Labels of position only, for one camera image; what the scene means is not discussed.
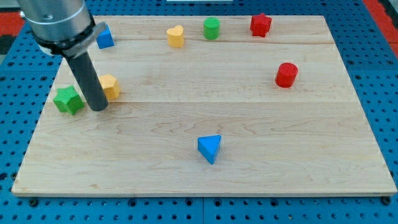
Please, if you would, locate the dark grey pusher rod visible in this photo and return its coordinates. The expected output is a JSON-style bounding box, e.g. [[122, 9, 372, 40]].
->
[[66, 52, 108, 111]]

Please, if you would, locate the yellow hexagon block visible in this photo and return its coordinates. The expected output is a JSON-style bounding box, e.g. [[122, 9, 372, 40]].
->
[[99, 74, 121, 100]]

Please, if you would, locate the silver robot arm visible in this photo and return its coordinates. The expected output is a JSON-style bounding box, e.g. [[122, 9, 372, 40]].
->
[[17, 0, 108, 111]]

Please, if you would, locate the blue triangle block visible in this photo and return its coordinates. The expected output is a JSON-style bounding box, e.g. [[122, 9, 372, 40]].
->
[[197, 135, 222, 164]]

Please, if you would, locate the blue cube block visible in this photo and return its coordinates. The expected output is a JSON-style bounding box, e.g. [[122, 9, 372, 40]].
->
[[96, 25, 114, 49]]

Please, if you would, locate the green star block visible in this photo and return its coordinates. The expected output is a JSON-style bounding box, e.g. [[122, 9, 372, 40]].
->
[[53, 85, 85, 115]]

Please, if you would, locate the yellow heart block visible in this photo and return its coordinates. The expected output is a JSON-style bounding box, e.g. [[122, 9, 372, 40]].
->
[[167, 25, 185, 48]]

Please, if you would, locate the wooden board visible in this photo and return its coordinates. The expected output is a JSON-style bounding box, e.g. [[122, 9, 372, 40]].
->
[[12, 16, 397, 197]]

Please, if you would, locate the green cylinder block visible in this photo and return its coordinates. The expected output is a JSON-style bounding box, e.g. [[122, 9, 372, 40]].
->
[[203, 17, 220, 40]]

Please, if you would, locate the red star block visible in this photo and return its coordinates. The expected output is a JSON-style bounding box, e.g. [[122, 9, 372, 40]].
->
[[250, 13, 272, 37]]

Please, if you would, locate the red cylinder block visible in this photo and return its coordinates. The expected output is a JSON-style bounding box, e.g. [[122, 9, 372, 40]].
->
[[275, 62, 299, 88]]

